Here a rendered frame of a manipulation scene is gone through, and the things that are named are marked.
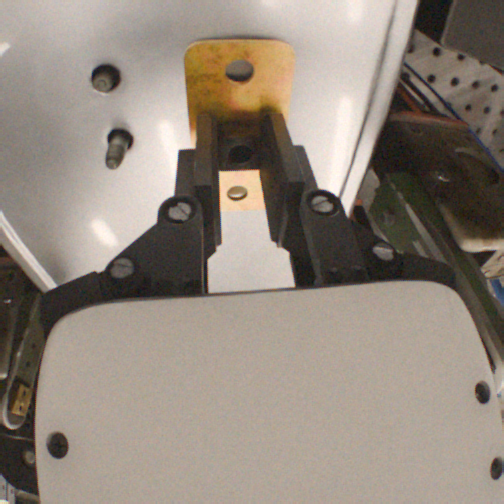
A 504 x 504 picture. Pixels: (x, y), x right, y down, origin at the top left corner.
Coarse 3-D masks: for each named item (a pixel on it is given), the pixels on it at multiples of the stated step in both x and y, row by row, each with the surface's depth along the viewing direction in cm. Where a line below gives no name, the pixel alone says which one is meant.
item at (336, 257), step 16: (320, 192) 9; (304, 208) 9; (320, 208) 9; (336, 208) 9; (304, 224) 9; (320, 224) 8; (336, 224) 8; (320, 240) 8; (336, 240) 8; (352, 240) 8; (320, 256) 8; (336, 256) 8; (352, 256) 8; (304, 272) 10; (320, 272) 8; (336, 272) 7; (352, 272) 7
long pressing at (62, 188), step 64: (0, 0) 6; (64, 0) 7; (128, 0) 8; (192, 0) 8; (256, 0) 8; (320, 0) 8; (384, 0) 8; (0, 64) 8; (64, 64) 9; (128, 64) 10; (320, 64) 11; (384, 64) 11; (0, 128) 10; (64, 128) 11; (128, 128) 12; (320, 128) 13; (0, 192) 13; (64, 192) 14; (128, 192) 15; (64, 256) 18; (256, 256) 21
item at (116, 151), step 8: (112, 136) 12; (120, 136) 12; (128, 136) 12; (112, 144) 12; (120, 144) 12; (112, 152) 11; (120, 152) 12; (112, 160) 11; (120, 160) 12; (112, 168) 11
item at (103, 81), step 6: (108, 66) 10; (102, 72) 9; (108, 72) 10; (114, 72) 10; (96, 78) 9; (102, 78) 9; (108, 78) 10; (114, 78) 10; (96, 84) 10; (102, 84) 10; (108, 84) 10; (102, 90) 10
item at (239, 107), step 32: (192, 64) 9; (224, 64) 10; (256, 64) 10; (288, 64) 10; (192, 96) 11; (224, 96) 11; (256, 96) 11; (288, 96) 11; (192, 128) 12; (224, 128) 11; (256, 128) 12; (224, 160) 12; (256, 160) 12; (224, 192) 15; (256, 192) 15
